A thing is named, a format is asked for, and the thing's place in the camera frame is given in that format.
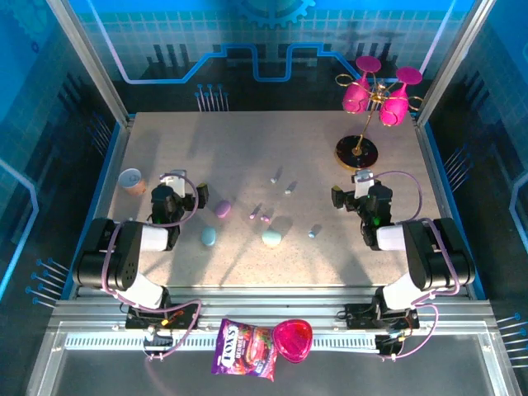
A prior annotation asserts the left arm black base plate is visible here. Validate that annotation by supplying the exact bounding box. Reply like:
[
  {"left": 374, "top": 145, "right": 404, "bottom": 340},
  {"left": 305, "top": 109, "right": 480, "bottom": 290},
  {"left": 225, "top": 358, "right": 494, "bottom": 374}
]
[{"left": 125, "top": 303, "right": 199, "bottom": 331}]

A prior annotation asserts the small black electronics box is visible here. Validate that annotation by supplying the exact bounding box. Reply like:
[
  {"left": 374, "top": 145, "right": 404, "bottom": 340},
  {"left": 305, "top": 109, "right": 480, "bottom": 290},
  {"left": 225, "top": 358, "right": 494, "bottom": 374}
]
[
  {"left": 143, "top": 333, "right": 174, "bottom": 356},
  {"left": 375, "top": 333, "right": 403, "bottom": 358}
]

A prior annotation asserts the aluminium frame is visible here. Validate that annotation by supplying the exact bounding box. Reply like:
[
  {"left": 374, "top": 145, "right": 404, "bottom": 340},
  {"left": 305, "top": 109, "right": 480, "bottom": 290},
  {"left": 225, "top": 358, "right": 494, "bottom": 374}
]
[{"left": 24, "top": 0, "right": 521, "bottom": 396}]

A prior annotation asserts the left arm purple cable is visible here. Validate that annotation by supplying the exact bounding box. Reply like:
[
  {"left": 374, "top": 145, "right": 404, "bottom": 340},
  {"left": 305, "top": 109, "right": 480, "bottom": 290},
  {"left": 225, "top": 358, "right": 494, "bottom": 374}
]
[{"left": 101, "top": 172, "right": 204, "bottom": 362}]

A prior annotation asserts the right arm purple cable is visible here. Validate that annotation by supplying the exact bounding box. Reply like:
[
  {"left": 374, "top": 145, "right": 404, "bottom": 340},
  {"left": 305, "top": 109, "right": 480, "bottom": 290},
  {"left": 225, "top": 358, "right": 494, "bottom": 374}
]
[{"left": 369, "top": 170, "right": 461, "bottom": 362}]

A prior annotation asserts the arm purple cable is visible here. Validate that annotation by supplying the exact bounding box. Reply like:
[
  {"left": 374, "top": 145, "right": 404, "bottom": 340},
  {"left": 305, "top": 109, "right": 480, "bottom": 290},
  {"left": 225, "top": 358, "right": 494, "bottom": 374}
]
[
  {"left": 101, "top": 172, "right": 204, "bottom": 362},
  {"left": 369, "top": 170, "right": 461, "bottom": 362}
]

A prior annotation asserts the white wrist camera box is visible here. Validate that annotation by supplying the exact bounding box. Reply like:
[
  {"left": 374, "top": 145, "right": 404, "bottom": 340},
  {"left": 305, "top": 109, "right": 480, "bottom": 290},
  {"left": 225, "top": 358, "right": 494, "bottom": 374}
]
[
  {"left": 168, "top": 168, "right": 188, "bottom": 196},
  {"left": 351, "top": 168, "right": 375, "bottom": 199}
]

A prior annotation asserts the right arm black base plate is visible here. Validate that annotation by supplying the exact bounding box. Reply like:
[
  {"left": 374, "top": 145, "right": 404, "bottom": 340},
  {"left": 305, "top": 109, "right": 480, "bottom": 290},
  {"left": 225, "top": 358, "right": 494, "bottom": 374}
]
[{"left": 344, "top": 303, "right": 420, "bottom": 331}]

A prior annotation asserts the purple Fox's candy bag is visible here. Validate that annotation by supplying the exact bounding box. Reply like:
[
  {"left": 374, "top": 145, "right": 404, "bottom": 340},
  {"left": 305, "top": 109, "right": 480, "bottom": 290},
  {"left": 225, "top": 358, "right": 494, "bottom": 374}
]
[{"left": 210, "top": 318, "right": 278, "bottom": 383}]

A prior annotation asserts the pink heart-shaped bowl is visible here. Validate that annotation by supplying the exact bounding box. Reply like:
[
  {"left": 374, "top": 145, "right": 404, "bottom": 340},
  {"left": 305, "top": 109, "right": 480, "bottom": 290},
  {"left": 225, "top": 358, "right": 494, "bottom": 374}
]
[{"left": 271, "top": 318, "right": 314, "bottom": 365}]

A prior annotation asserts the pink wine glass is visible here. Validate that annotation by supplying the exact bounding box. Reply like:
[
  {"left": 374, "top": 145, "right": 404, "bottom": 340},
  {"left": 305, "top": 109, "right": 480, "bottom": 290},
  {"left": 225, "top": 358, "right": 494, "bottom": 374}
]
[
  {"left": 342, "top": 55, "right": 383, "bottom": 113},
  {"left": 379, "top": 66, "right": 424, "bottom": 127}
]

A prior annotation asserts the white slotted cable duct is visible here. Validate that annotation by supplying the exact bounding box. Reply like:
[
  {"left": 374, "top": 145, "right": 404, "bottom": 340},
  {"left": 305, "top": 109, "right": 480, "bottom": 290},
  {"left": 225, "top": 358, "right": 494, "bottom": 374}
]
[{"left": 64, "top": 332, "right": 379, "bottom": 351}]

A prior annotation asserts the brown cup with blue lid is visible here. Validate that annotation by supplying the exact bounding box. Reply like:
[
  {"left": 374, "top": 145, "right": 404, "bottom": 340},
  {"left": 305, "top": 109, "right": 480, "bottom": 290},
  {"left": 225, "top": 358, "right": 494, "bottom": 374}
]
[{"left": 118, "top": 167, "right": 149, "bottom": 196}]

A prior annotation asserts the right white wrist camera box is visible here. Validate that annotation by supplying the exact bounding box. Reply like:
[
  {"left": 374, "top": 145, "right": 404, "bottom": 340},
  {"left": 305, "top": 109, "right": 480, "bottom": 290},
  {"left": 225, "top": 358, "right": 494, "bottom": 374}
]
[{"left": 351, "top": 168, "right": 375, "bottom": 199}]

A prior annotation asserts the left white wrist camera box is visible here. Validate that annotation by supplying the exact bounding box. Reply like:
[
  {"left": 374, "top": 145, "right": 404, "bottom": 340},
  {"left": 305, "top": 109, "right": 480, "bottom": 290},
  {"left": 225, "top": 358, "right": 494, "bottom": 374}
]
[{"left": 168, "top": 168, "right": 188, "bottom": 196}]

